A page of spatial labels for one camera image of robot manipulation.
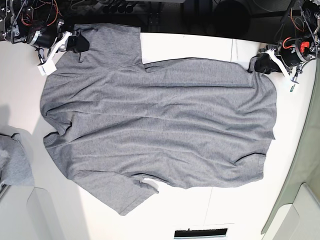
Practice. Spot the white floor vent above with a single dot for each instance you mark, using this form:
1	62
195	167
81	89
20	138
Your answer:
204	232

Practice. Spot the grey cloth pile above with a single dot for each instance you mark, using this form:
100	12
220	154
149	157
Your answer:
16	157

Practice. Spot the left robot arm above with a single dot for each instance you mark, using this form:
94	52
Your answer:
305	17

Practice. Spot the grey t-shirt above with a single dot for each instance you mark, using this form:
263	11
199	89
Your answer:
190	122

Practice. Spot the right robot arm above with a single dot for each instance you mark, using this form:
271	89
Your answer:
40	24

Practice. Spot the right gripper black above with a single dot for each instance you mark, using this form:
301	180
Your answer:
45	37

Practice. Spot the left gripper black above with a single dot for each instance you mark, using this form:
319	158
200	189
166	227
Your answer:
293	55

